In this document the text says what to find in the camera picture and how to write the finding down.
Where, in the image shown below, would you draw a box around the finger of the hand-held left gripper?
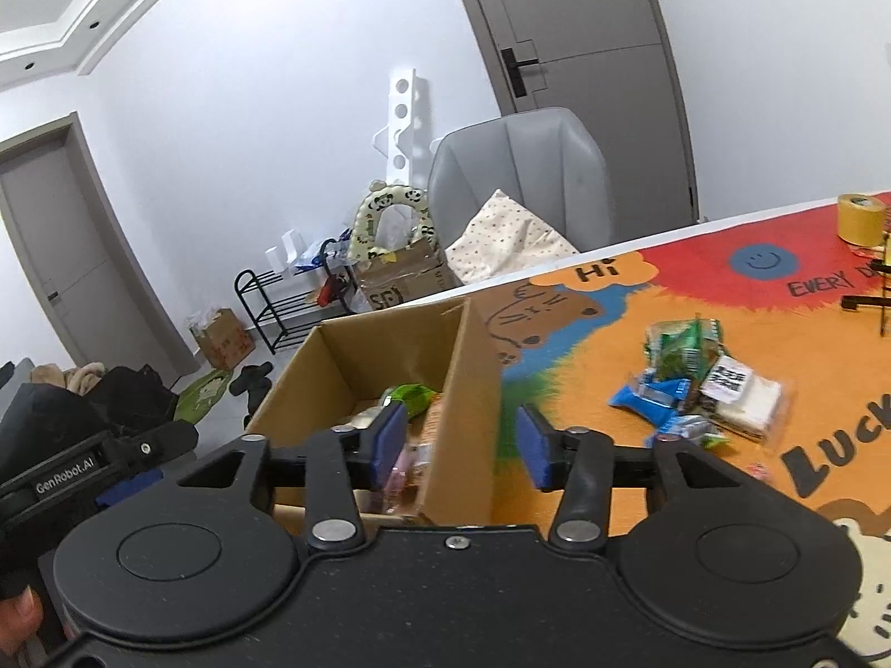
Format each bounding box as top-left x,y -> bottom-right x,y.
104,423 -> 200,466
96,474 -> 164,506

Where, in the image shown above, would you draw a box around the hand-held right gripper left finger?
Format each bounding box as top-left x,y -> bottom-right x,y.
177,402 -> 412,547

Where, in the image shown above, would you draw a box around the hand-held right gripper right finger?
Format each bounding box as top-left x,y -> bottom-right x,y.
515,402 -> 767,547

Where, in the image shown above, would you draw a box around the pink snack packet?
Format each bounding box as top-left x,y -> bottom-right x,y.
376,445 -> 425,502

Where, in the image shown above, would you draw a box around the clear cracker packet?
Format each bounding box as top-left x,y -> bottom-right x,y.
410,400 -> 447,464

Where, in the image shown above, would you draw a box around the light green snack packet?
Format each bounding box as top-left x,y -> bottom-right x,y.
381,382 -> 439,422

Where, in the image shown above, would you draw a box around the brown cardboard box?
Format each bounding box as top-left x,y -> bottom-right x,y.
243,296 -> 503,528

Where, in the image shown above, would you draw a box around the small blue snack packet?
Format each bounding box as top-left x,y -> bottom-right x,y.
650,414 -> 728,450

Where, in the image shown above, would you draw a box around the dark green snack packet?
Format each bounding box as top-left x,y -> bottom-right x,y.
642,316 -> 725,380

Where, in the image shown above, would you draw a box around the person's left hand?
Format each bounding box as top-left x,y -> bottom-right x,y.
0,586 -> 44,645

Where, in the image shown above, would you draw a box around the black bag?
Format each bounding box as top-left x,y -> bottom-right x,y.
0,362 -> 182,481

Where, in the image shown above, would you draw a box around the colourful cat print mat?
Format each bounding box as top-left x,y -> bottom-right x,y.
480,191 -> 891,668

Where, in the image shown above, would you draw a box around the beige plush toy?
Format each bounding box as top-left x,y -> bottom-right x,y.
28,362 -> 105,394

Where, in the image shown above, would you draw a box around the small red print carton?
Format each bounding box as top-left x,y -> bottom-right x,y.
189,306 -> 255,371

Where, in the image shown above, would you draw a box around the printed cardboard carton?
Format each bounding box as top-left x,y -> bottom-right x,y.
355,240 -> 450,311

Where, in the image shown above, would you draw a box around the black shoe rack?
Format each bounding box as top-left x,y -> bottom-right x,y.
233,268 -> 349,356

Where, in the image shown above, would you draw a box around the blue plastic bag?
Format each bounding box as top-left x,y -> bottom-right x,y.
296,237 -> 349,272

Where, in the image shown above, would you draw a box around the grey side door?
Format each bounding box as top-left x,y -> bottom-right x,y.
0,118 -> 199,377

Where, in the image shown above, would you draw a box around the white plastic containers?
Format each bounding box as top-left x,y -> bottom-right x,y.
265,228 -> 307,272

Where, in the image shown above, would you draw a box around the dotted cream cushion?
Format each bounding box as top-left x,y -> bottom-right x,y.
444,188 -> 582,286

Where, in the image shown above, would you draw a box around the grey chair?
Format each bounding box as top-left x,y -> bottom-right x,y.
426,107 -> 617,286

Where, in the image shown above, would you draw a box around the white perforated rack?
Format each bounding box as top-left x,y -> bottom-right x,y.
379,66 -> 436,185

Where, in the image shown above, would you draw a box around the yellow tape roll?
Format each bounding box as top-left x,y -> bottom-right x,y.
837,193 -> 888,248

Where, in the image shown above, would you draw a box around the panda print padded ring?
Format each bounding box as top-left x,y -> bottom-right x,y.
351,181 -> 436,269

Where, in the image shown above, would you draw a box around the black wire rack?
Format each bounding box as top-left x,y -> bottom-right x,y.
841,233 -> 891,338

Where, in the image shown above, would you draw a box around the black door handle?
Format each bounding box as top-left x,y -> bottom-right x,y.
501,45 -> 540,97

